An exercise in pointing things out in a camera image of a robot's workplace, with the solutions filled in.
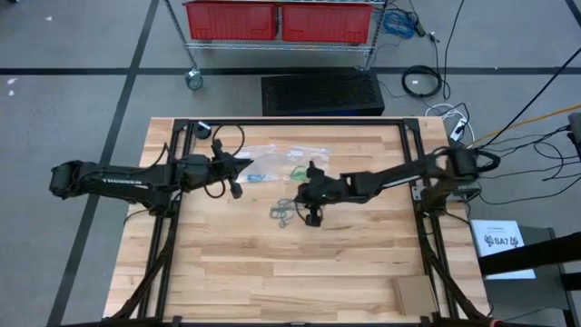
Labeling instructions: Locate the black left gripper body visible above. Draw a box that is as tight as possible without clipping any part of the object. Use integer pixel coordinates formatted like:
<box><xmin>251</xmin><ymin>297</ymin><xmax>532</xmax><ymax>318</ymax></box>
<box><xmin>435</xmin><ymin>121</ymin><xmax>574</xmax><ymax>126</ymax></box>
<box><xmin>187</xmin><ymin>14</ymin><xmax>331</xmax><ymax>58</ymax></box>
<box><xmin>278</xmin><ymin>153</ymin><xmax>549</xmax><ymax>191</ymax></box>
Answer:
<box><xmin>197</xmin><ymin>138</ymin><xmax>240</xmax><ymax>185</ymax></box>

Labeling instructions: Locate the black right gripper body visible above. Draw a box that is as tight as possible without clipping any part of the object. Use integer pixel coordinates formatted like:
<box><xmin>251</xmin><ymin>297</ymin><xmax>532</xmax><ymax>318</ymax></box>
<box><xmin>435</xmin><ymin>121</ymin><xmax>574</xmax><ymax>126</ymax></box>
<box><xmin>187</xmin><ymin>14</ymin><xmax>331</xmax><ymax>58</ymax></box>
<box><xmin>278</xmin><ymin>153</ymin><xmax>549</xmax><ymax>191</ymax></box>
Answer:
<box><xmin>296</xmin><ymin>161</ymin><xmax>351</xmax><ymax>209</ymax></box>

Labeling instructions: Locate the black perforated platform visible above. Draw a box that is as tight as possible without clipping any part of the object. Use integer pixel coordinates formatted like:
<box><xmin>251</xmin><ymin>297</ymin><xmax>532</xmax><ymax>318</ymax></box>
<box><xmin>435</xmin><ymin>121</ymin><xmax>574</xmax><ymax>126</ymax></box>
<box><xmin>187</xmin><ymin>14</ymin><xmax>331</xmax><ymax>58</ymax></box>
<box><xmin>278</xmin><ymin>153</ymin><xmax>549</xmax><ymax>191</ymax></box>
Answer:
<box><xmin>260</xmin><ymin>71</ymin><xmax>386</xmax><ymax>117</ymax></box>

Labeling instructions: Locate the small cardboard box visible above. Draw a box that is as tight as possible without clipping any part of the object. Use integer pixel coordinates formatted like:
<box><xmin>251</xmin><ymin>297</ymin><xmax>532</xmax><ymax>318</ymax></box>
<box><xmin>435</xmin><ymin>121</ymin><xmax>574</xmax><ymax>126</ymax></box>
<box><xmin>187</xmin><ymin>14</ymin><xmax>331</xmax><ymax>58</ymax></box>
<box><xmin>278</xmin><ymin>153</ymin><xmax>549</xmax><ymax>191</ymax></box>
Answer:
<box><xmin>392</xmin><ymin>274</ymin><xmax>438</xmax><ymax>317</ymax></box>

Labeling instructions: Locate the white power strip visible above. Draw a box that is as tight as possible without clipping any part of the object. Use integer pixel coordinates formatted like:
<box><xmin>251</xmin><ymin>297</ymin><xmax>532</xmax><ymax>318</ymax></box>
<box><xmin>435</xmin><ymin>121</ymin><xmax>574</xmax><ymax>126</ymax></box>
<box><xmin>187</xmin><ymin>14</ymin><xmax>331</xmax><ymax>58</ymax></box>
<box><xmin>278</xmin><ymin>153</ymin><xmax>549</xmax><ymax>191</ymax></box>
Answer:
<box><xmin>448</xmin><ymin>116</ymin><xmax>468</xmax><ymax>143</ymax></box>

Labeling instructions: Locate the red plastic storage bin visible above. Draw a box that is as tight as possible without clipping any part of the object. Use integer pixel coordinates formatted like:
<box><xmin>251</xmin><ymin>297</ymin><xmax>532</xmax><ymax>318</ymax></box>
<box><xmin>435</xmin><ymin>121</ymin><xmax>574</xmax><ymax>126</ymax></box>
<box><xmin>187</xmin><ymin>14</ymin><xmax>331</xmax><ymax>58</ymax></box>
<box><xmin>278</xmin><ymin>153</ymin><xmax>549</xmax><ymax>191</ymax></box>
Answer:
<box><xmin>182</xmin><ymin>0</ymin><xmax>280</xmax><ymax>42</ymax></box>
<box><xmin>280</xmin><ymin>2</ymin><xmax>374</xmax><ymax>45</ymax></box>

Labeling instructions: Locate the white paper sign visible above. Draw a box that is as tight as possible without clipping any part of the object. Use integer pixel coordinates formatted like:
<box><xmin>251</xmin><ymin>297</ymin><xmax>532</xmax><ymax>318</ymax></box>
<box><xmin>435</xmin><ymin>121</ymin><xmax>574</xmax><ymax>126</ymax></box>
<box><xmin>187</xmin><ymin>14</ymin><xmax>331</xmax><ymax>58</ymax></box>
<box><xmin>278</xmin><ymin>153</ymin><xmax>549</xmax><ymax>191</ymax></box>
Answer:
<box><xmin>469</xmin><ymin>219</ymin><xmax>537</xmax><ymax>281</ymax></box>

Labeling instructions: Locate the black metal beam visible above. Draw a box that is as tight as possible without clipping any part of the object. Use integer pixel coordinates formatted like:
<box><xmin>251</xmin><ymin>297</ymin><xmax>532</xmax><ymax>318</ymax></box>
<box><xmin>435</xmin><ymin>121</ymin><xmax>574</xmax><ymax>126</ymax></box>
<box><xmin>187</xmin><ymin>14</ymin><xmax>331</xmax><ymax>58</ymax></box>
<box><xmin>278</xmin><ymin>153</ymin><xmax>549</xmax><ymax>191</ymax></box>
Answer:
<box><xmin>476</xmin><ymin>231</ymin><xmax>581</xmax><ymax>277</ymax></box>

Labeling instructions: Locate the grey cart top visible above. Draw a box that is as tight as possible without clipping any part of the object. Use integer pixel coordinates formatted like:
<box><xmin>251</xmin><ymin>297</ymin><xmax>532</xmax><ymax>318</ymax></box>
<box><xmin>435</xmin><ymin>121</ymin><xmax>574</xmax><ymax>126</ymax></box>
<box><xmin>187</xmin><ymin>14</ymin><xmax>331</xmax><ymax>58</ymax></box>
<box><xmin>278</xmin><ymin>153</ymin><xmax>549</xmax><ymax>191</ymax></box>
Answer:
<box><xmin>480</xmin><ymin>225</ymin><xmax>581</xmax><ymax>327</ymax></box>

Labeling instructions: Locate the grey floor device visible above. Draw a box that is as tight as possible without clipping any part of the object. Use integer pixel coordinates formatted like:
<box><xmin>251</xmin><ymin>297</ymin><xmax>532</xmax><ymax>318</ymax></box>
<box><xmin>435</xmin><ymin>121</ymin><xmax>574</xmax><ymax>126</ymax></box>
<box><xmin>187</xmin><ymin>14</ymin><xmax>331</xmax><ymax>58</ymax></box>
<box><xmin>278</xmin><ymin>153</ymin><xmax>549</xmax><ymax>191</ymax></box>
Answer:
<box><xmin>566</xmin><ymin>112</ymin><xmax>581</xmax><ymax>160</ymax></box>

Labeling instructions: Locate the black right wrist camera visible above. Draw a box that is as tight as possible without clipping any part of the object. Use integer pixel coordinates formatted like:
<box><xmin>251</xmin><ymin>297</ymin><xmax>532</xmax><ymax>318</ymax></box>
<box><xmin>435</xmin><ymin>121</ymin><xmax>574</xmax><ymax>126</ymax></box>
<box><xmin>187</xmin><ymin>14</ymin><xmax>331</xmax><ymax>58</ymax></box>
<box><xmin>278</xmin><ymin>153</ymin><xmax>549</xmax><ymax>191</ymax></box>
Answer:
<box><xmin>303</xmin><ymin>206</ymin><xmax>325</xmax><ymax>228</ymax></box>

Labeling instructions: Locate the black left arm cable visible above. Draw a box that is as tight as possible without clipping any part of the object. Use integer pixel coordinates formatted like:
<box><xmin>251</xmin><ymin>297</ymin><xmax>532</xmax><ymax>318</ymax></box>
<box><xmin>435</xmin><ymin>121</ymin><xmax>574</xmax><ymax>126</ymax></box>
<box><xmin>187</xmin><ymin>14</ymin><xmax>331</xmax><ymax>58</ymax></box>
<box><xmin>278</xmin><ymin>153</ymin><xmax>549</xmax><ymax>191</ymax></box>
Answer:
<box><xmin>211</xmin><ymin>123</ymin><xmax>247</xmax><ymax>158</ymax></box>

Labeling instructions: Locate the black aluminium table frame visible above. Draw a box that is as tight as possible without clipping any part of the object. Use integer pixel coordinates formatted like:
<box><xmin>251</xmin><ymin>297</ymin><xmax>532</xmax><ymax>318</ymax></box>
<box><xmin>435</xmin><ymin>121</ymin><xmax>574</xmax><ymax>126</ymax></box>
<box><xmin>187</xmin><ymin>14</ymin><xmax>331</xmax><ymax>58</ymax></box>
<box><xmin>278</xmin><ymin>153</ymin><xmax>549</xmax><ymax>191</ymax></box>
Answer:
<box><xmin>106</xmin><ymin>116</ymin><xmax>494</xmax><ymax>327</ymax></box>

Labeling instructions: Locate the chrome wire shelving rack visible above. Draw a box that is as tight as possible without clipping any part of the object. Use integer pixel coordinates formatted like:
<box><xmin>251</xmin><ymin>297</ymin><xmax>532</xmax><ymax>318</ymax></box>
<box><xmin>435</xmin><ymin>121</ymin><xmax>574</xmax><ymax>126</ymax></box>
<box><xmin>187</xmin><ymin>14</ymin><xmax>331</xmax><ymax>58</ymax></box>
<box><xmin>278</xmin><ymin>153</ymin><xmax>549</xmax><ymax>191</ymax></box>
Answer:
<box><xmin>162</xmin><ymin>0</ymin><xmax>390</xmax><ymax>91</ymax></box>

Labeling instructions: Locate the white cable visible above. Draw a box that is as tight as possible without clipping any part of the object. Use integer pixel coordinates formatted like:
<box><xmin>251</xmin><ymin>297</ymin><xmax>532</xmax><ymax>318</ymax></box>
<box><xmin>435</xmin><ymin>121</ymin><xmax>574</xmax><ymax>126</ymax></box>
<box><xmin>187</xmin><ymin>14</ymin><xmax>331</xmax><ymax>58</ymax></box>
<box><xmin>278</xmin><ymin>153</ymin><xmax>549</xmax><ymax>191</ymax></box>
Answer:
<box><xmin>424</xmin><ymin>103</ymin><xmax>477</xmax><ymax>145</ymax></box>

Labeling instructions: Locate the black cable coil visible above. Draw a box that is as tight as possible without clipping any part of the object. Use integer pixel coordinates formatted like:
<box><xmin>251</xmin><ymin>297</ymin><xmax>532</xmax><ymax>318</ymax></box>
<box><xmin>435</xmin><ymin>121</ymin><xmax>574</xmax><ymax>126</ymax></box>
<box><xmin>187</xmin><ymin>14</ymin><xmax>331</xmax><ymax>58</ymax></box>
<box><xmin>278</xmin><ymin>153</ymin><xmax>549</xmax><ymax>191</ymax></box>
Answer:
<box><xmin>400</xmin><ymin>64</ymin><xmax>444</xmax><ymax>99</ymax></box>

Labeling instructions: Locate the blue cable coil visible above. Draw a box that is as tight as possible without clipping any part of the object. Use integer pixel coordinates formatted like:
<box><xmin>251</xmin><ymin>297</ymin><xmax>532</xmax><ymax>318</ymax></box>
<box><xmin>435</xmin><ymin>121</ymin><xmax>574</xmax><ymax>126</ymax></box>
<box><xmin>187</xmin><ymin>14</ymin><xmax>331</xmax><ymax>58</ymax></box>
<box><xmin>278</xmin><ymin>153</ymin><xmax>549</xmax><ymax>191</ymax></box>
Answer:
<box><xmin>381</xmin><ymin>9</ymin><xmax>418</xmax><ymax>40</ymax></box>

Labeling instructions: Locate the black floor cable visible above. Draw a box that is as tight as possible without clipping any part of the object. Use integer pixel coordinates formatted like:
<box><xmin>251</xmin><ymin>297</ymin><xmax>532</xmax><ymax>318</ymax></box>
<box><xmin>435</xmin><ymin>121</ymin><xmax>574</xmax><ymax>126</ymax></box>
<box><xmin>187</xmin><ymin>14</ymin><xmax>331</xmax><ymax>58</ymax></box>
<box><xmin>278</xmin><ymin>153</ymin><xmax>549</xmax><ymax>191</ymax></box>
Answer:
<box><xmin>442</xmin><ymin>0</ymin><xmax>468</xmax><ymax>100</ymax></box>

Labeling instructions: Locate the yellow floor cable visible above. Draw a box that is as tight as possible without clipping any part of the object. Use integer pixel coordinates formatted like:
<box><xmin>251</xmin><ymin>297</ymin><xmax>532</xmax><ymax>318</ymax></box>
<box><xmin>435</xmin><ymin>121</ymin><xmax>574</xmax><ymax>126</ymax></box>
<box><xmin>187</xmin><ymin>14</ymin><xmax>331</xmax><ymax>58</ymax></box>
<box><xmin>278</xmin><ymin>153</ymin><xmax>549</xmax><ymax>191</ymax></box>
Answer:
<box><xmin>471</xmin><ymin>104</ymin><xmax>581</xmax><ymax>145</ymax></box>

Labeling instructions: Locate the long taut black cable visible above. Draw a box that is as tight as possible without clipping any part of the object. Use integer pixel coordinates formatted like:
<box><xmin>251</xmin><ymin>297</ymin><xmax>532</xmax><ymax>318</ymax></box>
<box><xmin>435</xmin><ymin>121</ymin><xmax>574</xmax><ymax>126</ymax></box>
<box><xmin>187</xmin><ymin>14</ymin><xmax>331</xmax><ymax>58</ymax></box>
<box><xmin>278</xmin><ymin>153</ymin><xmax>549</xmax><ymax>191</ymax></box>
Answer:
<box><xmin>486</xmin><ymin>58</ymin><xmax>581</xmax><ymax>147</ymax></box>

